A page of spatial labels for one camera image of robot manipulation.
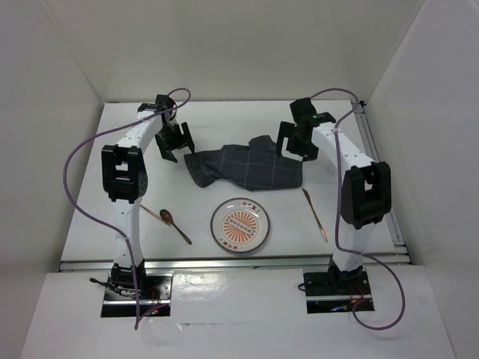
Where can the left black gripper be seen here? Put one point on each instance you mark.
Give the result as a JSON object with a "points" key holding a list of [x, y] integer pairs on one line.
{"points": [[165, 148]]}

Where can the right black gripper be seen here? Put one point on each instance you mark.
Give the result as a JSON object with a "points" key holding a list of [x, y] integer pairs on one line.
{"points": [[310, 152]]}

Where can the dark grey checked cloth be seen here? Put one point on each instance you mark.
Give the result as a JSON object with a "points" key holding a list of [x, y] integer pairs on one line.
{"points": [[254, 167]]}

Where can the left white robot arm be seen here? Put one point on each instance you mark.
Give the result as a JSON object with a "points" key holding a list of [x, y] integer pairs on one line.
{"points": [[125, 181]]}

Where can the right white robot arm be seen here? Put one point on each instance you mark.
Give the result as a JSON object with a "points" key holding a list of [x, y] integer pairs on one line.
{"points": [[364, 186]]}

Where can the copper knife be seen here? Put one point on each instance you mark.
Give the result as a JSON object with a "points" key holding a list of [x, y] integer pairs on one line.
{"points": [[316, 218]]}

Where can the copper fork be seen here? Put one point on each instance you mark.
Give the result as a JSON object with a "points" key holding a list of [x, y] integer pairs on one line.
{"points": [[153, 214]]}

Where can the copper spoon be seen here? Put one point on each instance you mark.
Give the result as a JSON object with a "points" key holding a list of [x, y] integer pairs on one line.
{"points": [[166, 216]]}

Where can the orange patterned plate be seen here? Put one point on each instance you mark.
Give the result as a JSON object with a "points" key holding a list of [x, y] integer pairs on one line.
{"points": [[240, 225]]}

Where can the front aluminium rail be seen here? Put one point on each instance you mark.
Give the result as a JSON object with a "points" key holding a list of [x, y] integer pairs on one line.
{"points": [[221, 264]]}

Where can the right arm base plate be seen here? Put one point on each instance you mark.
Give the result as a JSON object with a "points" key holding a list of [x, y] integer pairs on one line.
{"points": [[323, 295]]}

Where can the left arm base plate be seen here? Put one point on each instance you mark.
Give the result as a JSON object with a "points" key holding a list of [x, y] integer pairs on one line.
{"points": [[154, 298]]}

